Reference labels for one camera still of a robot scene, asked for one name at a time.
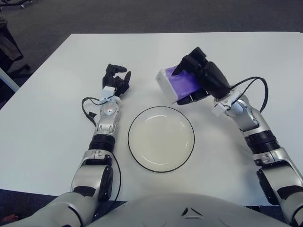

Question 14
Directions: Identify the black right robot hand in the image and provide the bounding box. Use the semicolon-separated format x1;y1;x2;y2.
171;46;232;106

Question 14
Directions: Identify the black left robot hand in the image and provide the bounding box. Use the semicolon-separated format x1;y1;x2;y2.
102;63;132;96

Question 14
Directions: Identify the purple tissue paper pack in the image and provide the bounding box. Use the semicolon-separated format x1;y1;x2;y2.
155;67;202;103

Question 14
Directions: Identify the white plate with black rim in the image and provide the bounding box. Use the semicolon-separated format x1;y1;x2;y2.
128;106;196;173

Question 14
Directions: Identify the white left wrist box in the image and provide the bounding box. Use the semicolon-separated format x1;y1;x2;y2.
101;87;116;100

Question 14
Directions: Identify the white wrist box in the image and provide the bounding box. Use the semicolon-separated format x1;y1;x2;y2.
213;104;224;118
101;87;116;100

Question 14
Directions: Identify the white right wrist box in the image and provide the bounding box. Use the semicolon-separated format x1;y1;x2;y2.
213;104;224;118

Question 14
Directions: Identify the black office chair base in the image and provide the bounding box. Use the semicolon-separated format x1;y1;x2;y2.
9;63;31;76

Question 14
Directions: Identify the white desk edge panel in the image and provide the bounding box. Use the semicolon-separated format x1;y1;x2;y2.
0;67;20;92

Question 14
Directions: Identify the dark hanging jacket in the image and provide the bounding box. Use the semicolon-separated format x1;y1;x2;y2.
0;15;24;69

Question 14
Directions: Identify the grey robot torso shell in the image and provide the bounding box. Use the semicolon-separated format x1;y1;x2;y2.
87;192;287;227

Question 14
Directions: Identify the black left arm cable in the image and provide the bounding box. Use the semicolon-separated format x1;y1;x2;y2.
81;96;122;201

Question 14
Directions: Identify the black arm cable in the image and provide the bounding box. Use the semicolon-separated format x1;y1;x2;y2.
81;96;122;201
231;76;269;113

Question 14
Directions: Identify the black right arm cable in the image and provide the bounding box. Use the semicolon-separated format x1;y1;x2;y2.
231;76;269;113

